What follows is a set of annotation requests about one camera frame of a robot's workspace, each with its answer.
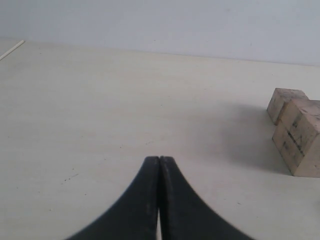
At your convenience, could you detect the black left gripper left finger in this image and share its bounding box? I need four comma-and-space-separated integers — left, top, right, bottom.
69, 156, 160, 240

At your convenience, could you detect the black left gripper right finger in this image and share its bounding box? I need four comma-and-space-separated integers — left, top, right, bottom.
158, 156, 252, 240

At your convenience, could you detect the third largest wooden cube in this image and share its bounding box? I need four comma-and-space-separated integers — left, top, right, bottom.
266, 88, 309, 126

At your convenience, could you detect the white strip on table edge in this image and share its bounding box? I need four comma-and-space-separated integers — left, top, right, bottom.
0, 40, 25, 60

